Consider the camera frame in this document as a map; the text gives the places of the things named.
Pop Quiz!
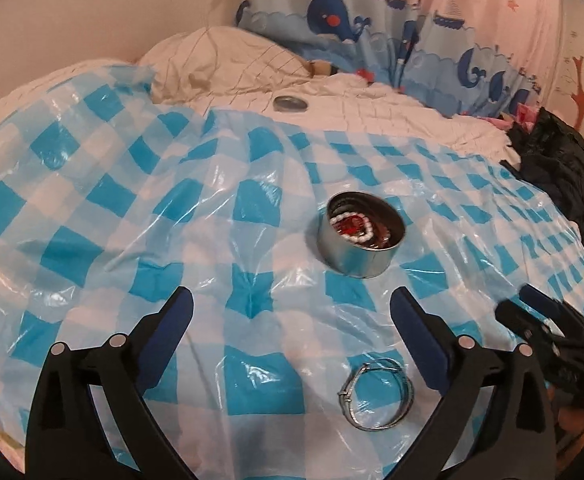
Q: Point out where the brown strap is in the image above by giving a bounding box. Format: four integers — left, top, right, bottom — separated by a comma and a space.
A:
306, 60, 341, 79

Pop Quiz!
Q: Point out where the blue checkered plastic sheet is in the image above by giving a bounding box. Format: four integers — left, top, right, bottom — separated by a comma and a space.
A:
0, 62, 584, 480

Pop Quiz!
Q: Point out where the white bead bracelet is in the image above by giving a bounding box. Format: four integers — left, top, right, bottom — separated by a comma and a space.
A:
328, 212, 375, 246

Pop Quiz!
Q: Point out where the round metal tin lid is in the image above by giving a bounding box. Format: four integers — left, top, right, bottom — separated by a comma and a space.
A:
273, 95, 309, 113

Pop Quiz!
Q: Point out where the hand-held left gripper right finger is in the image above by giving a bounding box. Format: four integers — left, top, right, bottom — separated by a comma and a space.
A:
390, 286, 557, 480

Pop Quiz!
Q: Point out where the whale print curtain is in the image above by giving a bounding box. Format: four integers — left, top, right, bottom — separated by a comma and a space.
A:
234, 0, 572, 122

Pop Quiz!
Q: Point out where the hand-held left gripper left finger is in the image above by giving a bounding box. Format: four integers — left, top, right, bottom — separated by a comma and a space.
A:
24, 286, 194, 480

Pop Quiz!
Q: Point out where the pink cloth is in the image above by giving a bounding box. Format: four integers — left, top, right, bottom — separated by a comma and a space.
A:
492, 102, 538, 132

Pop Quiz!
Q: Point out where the red cord bracelet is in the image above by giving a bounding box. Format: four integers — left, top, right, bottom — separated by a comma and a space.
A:
339, 217, 369, 237

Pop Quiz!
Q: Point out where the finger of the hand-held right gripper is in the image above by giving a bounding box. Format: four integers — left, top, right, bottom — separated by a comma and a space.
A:
494, 300, 560, 357
518, 284, 584, 343

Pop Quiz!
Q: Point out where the black garment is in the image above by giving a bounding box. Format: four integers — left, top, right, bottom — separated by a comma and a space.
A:
500, 107, 584, 263

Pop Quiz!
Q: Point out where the round metal tin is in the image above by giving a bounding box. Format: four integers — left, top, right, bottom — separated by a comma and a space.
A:
317, 191, 405, 279

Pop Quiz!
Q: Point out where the white grid quilt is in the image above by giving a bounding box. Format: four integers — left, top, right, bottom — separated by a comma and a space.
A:
137, 27, 516, 157

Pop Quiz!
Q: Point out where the silver bangle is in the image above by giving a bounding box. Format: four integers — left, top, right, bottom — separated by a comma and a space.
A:
338, 359, 416, 431

